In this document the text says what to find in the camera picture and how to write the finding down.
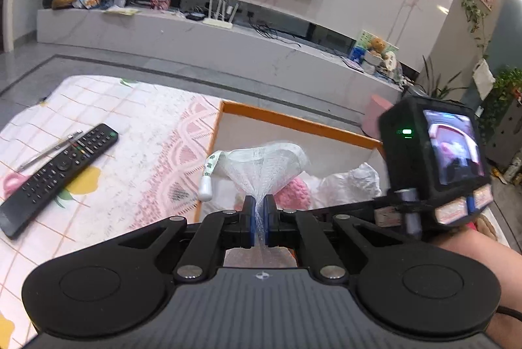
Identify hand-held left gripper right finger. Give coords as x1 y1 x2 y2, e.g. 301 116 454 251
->
263 195 412 281

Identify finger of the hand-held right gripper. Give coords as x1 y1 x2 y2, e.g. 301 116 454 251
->
308 195 395 221

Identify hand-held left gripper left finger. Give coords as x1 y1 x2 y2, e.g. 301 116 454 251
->
116 195 257 283

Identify brown scouring sponge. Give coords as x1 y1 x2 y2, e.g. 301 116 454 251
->
224 247 298 269

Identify white mesh bag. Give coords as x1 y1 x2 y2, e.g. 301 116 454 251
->
198 141 311 252

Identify orange-rimmed white box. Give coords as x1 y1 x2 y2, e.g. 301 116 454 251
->
195 100 388 269

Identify person's right forearm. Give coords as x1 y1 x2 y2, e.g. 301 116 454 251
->
436 229 522 349

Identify pink crochet item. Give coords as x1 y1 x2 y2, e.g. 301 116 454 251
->
274 176 313 211

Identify pink trash bin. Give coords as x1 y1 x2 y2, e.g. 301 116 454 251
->
361 95 392 140

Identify long-leaf potted plant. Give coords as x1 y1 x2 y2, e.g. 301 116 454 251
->
418 55 469 101

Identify grey cabinet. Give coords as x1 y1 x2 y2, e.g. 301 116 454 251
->
485 100 522 170

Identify white hanging paper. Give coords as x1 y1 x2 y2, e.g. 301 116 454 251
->
472 59 496 101

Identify bushy green plant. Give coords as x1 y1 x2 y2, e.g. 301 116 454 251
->
477 67 522 138

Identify teddy bear toys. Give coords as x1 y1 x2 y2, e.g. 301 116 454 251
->
359 30 399 56

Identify checked lace printed blanket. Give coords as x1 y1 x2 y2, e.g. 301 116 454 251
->
0 75 224 349

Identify hanging vine plant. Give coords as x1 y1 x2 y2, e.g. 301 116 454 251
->
461 0 492 56

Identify white marble television console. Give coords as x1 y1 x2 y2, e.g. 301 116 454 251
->
37 0 404 113

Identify black remote control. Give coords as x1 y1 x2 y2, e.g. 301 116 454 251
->
0 123 119 239

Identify white wifi router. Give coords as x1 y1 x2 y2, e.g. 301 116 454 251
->
203 0 239 29

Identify silver pen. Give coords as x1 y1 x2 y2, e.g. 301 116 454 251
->
16 130 84 172

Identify pink scissors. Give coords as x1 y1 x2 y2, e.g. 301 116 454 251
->
3 174 31 195

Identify black cable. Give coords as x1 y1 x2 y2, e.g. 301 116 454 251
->
495 305 522 322

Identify tangle of black cables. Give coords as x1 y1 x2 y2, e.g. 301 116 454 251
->
247 17 302 44

